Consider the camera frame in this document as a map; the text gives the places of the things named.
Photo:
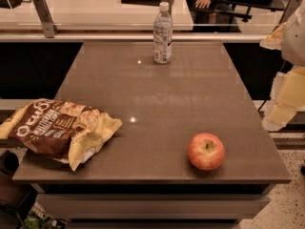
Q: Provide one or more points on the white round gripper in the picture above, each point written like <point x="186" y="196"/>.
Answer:
<point x="294" y="42"/>

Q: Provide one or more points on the red yellow apple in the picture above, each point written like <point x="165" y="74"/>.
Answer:
<point x="206" y="152"/>

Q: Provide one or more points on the clear plastic water bottle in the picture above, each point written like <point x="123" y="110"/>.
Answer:
<point x="163" y="35"/>

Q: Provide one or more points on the background person hand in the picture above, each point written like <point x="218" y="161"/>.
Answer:
<point x="202" y="4"/>

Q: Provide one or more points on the brown yellow chip bag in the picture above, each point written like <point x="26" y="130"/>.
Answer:
<point x="61" y="130"/>

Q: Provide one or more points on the green patterned bag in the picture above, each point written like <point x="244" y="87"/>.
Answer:
<point x="38" y="218"/>

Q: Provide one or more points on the grey metal right bracket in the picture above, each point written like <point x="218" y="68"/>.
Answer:
<point x="290" y="8"/>

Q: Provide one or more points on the grey metal bracket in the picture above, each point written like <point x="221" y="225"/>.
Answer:
<point x="290" y="8"/>
<point x="48" y="26"/>

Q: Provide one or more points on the grey metal left bracket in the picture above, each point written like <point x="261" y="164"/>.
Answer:
<point x="48" y="26"/>

